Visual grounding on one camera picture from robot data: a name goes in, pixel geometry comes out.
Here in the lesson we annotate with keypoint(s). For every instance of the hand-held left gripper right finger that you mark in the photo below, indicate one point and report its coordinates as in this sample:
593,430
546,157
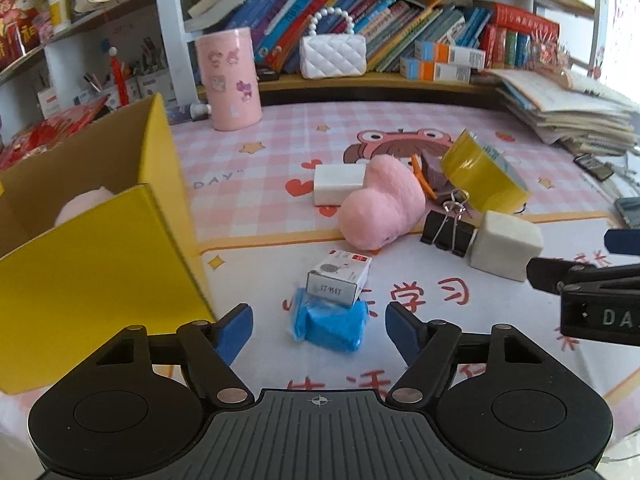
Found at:
402,332

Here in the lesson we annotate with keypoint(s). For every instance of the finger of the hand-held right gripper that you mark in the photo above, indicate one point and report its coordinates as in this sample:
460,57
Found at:
622,241
550,272

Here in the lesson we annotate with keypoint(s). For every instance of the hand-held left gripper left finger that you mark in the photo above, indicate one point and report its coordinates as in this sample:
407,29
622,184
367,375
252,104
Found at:
235,332

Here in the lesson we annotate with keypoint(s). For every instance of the white foam cube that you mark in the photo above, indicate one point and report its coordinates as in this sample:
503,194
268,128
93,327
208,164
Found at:
505,245

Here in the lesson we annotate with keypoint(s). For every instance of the blue plastic packet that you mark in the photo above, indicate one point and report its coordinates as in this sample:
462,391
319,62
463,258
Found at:
330,329

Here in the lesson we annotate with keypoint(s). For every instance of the small grey white box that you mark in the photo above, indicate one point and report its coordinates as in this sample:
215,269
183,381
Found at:
332,280

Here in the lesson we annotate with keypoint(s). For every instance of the black binder clip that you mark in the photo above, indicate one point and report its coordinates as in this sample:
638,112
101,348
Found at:
434,227

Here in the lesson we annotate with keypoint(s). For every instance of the yellow tape roll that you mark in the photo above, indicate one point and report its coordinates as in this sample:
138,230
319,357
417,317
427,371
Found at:
465,165

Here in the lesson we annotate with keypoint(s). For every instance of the yellow cardboard box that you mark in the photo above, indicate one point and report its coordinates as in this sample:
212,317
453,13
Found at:
100,270

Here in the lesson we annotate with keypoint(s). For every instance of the black small device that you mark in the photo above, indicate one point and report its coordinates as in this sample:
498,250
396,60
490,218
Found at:
595,167

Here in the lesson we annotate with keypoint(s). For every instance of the stack of paper booklets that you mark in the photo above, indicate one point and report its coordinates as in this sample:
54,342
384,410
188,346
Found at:
565,105

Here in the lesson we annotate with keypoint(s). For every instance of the small purple grey toy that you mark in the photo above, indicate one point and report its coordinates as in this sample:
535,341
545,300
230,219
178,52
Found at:
434,166

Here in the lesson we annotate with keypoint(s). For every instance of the orange plastic clip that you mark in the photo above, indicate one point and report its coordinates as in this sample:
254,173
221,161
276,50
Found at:
421,176

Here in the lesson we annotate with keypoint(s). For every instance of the white rectangular block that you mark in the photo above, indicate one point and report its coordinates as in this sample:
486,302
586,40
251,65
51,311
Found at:
337,182

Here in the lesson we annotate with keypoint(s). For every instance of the pale pink plush toy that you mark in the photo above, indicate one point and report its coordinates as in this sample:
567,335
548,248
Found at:
82,202

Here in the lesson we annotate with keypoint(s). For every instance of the pink printed table mat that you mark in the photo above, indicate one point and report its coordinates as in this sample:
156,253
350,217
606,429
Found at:
300,135

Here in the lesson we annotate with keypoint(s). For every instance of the dark tube white cap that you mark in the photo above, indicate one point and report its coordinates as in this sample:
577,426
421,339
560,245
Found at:
197,110

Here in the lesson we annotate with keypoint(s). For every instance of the orange white carton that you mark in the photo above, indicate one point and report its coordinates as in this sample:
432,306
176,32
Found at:
450,52
435,70

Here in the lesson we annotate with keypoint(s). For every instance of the red thick book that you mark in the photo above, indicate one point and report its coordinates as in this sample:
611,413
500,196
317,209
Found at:
525,16

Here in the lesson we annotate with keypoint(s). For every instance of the pink sticker cylinder container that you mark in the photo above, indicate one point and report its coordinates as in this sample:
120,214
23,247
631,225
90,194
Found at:
227,80

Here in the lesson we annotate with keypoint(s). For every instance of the white pen holder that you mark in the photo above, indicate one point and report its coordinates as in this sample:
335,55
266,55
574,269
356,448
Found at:
155,85

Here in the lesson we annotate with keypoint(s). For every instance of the red paper decorations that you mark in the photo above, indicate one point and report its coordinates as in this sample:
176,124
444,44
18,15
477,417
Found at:
65,122

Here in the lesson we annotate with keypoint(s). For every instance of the red figure pen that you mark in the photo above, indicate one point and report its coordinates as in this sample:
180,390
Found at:
118,80

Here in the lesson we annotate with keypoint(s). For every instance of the white quilted pearl handbag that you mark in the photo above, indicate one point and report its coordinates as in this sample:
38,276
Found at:
332,57

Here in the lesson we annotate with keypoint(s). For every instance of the white box red label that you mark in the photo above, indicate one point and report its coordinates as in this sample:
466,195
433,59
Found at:
49,102

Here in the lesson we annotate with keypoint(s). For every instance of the row of colourful books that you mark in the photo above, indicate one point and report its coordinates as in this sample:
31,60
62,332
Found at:
390,20

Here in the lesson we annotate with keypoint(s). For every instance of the white cup yellow label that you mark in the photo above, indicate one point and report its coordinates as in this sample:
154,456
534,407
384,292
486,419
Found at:
60,10

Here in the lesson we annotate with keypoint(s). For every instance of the red printed gift bag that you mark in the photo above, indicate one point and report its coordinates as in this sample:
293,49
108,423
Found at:
20,25

